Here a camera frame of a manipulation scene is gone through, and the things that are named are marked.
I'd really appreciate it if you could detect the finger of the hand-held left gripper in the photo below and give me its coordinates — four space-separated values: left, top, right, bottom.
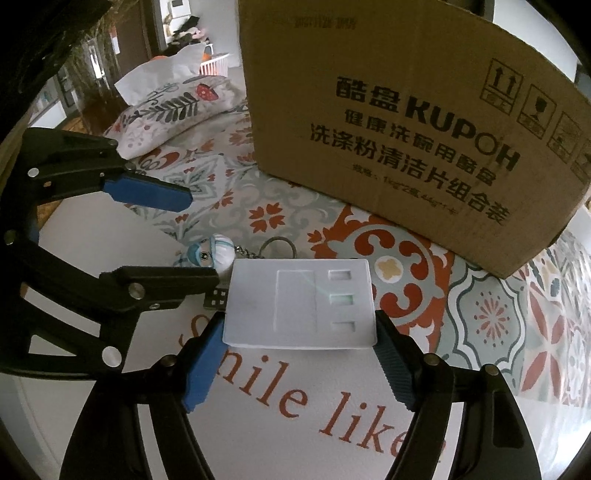
9 128 194 213
0 231 221 379

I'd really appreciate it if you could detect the floral patterned pouch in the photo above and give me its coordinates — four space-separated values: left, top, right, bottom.
104 76 247 158

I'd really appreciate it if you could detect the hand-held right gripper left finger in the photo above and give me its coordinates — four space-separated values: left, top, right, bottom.
60 316 227 480

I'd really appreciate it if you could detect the crumpled white tissue paper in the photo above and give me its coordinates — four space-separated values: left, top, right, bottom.
115 46 204 104

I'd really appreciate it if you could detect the white slotted plastic basket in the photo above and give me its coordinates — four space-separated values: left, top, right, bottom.
198 44 232 77

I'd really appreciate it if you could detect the white plastic tray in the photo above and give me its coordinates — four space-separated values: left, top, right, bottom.
222 258 377 350

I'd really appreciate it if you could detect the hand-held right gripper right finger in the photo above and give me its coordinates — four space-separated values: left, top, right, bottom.
374 310 541 480

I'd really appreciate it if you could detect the colourful tile patterned mat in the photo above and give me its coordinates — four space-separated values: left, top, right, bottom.
104 69 591 411

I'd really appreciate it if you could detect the white lettered table mat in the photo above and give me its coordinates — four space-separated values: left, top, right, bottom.
14 194 462 480

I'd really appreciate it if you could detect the astronaut keychain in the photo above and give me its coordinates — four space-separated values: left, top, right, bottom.
178 233 297 312

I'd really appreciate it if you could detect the brown cardboard box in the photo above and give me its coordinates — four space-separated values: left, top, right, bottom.
238 0 591 280

